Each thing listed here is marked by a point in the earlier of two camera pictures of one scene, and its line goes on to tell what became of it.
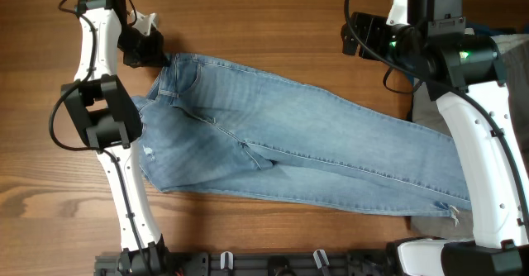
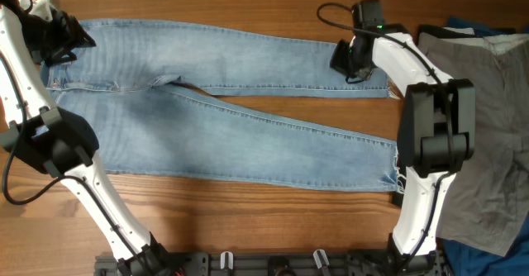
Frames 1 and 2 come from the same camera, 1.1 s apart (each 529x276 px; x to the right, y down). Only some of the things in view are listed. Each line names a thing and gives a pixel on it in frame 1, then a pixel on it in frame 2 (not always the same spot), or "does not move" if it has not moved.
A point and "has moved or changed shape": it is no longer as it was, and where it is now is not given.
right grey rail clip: (321, 258) does not move
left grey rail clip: (226, 260) does not move
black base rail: (342, 263) does not move
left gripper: (155, 52) -> (69, 36)
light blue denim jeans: (210, 125) has moved or changed shape
